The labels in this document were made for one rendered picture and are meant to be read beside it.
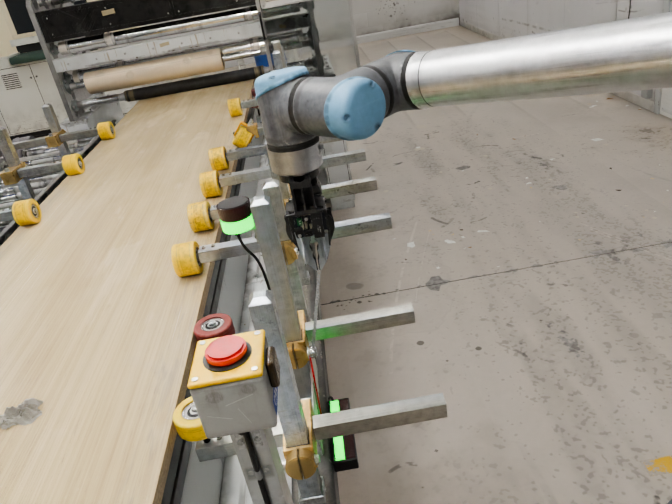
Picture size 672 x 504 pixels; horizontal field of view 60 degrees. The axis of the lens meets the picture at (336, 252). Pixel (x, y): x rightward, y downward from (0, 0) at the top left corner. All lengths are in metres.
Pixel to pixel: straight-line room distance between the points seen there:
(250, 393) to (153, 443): 0.47
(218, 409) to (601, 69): 0.59
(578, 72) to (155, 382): 0.85
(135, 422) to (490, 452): 1.32
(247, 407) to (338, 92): 0.48
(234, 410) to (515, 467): 1.56
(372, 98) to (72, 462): 0.73
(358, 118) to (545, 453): 1.48
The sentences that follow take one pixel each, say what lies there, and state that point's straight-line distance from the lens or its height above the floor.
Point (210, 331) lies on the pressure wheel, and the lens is 1.21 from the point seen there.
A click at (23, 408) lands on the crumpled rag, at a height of 0.92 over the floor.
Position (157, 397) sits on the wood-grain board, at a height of 0.90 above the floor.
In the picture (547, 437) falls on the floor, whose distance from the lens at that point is 2.15.
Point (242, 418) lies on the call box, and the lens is 0.58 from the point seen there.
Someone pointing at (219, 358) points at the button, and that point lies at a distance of 0.56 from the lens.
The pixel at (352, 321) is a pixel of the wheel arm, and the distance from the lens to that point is 1.21.
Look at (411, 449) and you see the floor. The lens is 2.11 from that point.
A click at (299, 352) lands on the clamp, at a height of 0.86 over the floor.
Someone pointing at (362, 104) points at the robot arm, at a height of 1.34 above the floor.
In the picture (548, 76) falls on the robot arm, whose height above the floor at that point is 1.35.
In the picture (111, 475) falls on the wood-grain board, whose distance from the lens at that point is 1.01.
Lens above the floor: 1.55
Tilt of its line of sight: 28 degrees down
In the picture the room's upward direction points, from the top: 10 degrees counter-clockwise
